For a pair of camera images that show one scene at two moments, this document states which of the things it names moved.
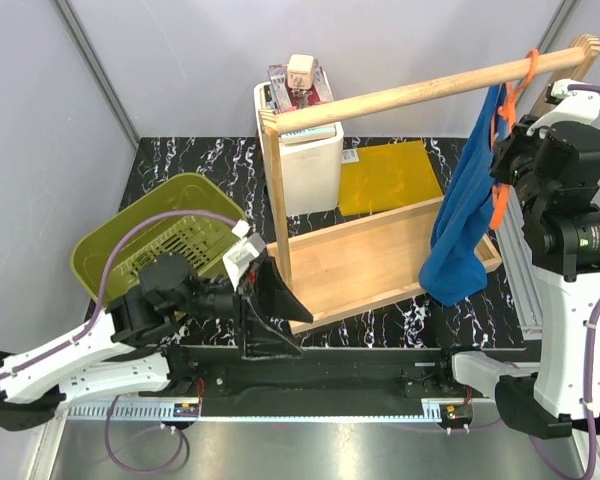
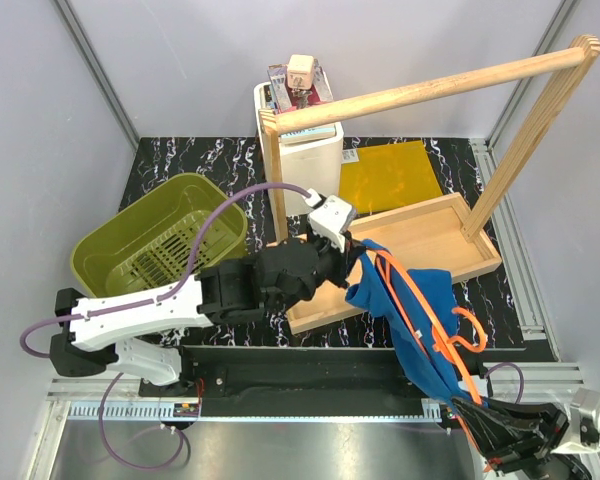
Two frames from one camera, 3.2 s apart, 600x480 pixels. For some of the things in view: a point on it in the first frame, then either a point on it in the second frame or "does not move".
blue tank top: x=456 y=263 to x=419 y=307
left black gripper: x=281 y=301 to x=342 y=258
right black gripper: x=518 y=138 to x=537 y=428
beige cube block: x=300 y=71 does not move
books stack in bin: x=279 y=96 does not move
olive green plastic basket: x=195 y=237 does not move
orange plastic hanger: x=501 y=191 to x=466 y=335
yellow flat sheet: x=387 y=176 does not move
